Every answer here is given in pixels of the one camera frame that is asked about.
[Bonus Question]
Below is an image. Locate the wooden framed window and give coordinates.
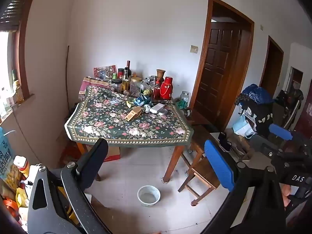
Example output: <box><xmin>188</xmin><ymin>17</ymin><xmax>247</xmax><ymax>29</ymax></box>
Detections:
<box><xmin>0</xmin><ymin>0</ymin><xmax>41</xmax><ymax>125</ymax></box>

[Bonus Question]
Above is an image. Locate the black bag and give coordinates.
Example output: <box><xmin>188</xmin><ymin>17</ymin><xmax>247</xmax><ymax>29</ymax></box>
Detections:
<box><xmin>244</xmin><ymin>100</ymin><xmax>275</xmax><ymax>137</ymax></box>

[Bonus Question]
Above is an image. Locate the blue printed bag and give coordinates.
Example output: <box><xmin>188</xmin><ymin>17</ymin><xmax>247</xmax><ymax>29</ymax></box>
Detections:
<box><xmin>0</xmin><ymin>127</ymin><xmax>15</xmax><ymax>181</ymax></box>

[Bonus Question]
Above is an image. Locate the white bowl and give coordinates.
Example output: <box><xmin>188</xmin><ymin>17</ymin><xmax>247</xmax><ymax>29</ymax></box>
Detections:
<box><xmin>137</xmin><ymin>185</ymin><xmax>161</xmax><ymax>207</ymax></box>

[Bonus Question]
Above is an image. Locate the clear bottle yellow label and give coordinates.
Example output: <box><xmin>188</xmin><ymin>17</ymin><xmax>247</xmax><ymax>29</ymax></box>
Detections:
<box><xmin>121</xmin><ymin>68</ymin><xmax>129</xmax><ymax>92</ymax></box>

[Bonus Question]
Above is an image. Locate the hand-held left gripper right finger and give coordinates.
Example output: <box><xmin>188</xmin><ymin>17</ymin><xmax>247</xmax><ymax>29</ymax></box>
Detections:
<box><xmin>202</xmin><ymin>140</ymin><xmax>287</xmax><ymax>234</ymax></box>

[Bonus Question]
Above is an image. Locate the dark red door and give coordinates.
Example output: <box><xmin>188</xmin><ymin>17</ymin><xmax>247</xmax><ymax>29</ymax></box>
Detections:
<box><xmin>294</xmin><ymin>80</ymin><xmax>312</xmax><ymax>139</ymax></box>

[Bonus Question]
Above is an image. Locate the light blue plastic bag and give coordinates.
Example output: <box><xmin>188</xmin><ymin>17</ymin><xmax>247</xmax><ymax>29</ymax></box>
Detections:
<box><xmin>232</xmin><ymin>114</ymin><xmax>256</xmax><ymax>139</ymax></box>

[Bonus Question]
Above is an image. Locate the blue patterned cloth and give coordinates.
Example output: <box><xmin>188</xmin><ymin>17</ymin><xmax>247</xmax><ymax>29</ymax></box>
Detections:
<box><xmin>240</xmin><ymin>84</ymin><xmax>275</xmax><ymax>105</ymax></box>

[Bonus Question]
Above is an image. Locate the yellow oil bottle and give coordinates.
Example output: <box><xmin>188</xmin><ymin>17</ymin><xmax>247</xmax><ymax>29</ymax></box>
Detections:
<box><xmin>13</xmin><ymin>79</ymin><xmax>25</xmax><ymax>104</ymax></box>

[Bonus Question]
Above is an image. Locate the red thermos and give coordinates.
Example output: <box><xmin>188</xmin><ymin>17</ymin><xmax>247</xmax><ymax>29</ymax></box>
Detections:
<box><xmin>160</xmin><ymin>76</ymin><xmax>173</xmax><ymax>100</ymax></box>

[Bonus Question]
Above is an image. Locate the hanging dark coat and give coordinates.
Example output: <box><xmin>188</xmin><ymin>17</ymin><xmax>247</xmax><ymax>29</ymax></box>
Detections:
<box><xmin>278</xmin><ymin>83</ymin><xmax>305</xmax><ymax>129</ymax></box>

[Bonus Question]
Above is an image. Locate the wooden stool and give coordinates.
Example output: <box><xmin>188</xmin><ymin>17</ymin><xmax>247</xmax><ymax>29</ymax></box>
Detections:
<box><xmin>178</xmin><ymin>151</ymin><xmax>221</xmax><ymax>206</ymax></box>

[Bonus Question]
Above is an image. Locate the wooden table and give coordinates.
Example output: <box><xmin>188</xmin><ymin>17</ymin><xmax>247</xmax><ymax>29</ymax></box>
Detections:
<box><xmin>75</xmin><ymin>95</ymin><xmax>188</xmax><ymax>183</ymax></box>

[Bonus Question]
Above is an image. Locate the maroon paper gift bag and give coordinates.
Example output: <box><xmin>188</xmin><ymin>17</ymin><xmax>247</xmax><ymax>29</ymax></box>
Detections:
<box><xmin>78</xmin><ymin>77</ymin><xmax>111</xmax><ymax>100</ymax></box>

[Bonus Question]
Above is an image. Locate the narrow wooden door frame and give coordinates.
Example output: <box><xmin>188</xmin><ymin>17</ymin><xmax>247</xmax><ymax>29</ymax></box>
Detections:
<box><xmin>258</xmin><ymin>35</ymin><xmax>284</xmax><ymax>98</ymax></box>

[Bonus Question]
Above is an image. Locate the window blind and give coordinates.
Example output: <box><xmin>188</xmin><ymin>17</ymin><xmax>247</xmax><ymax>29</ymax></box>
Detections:
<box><xmin>0</xmin><ymin>0</ymin><xmax>27</xmax><ymax>32</ymax></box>

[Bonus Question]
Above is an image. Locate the person's right hand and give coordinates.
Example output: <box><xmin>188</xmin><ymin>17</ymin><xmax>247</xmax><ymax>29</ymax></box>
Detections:
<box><xmin>281</xmin><ymin>184</ymin><xmax>292</xmax><ymax>211</ymax></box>

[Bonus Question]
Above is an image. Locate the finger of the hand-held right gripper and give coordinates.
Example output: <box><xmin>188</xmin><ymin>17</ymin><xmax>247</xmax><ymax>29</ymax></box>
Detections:
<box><xmin>269</xmin><ymin>123</ymin><xmax>293</xmax><ymax>141</ymax></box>

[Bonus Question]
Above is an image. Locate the brown wooden door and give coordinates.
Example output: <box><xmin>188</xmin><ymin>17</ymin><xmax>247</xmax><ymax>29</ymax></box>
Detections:
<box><xmin>194</xmin><ymin>22</ymin><xmax>243</xmax><ymax>127</ymax></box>

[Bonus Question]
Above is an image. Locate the white box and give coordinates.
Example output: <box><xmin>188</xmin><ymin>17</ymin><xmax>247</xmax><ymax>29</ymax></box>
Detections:
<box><xmin>149</xmin><ymin>103</ymin><xmax>165</xmax><ymax>114</ymax></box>

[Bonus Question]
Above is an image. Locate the tan shoe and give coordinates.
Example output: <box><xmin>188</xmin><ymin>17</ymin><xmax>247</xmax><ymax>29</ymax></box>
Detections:
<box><xmin>229</xmin><ymin>135</ymin><xmax>251</xmax><ymax>160</ymax></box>

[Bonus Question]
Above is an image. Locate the flattened cardboard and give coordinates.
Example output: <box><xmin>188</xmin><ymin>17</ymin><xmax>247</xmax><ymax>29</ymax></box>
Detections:
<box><xmin>84</xmin><ymin>192</ymin><xmax>117</xmax><ymax>234</ymax></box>

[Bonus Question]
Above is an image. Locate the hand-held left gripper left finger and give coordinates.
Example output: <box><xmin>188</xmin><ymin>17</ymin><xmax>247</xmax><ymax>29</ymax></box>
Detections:
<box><xmin>27</xmin><ymin>138</ymin><xmax>113</xmax><ymax>234</ymax></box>

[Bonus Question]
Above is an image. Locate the clear jar gold lid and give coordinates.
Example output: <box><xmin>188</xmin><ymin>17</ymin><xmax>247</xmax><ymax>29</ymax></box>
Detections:
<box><xmin>130</xmin><ymin>77</ymin><xmax>142</xmax><ymax>97</ymax></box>

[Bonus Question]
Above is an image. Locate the orange strap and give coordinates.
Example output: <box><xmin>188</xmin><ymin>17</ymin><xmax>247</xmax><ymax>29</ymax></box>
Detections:
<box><xmin>2</xmin><ymin>197</ymin><xmax>21</xmax><ymax>222</ymax></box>

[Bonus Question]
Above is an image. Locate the yellow bag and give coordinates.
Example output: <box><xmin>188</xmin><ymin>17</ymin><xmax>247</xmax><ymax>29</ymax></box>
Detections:
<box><xmin>15</xmin><ymin>186</ymin><xmax>30</xmax><ymax>209</ymax></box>

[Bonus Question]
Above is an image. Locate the clear jar black lid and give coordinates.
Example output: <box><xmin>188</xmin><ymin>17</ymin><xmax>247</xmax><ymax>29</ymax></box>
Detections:
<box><xmin>111</xmin><ymin>79</ymin><xmax>123</xmax><ymax>93</ymax></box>

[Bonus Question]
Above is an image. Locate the red sauce squeeze bottle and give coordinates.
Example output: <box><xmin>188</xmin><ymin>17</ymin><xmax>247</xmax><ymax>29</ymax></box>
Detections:
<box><xmin>152</xmin><ymin>82</ymin><xmax>161</xmax><ymax>100</ymax></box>

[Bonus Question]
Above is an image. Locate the red snack bag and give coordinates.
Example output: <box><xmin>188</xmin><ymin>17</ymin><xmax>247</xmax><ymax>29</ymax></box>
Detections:
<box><xmin>94</xmin><ymin>65</ymin><xmax>117</xmax><ymax>81</ymax></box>

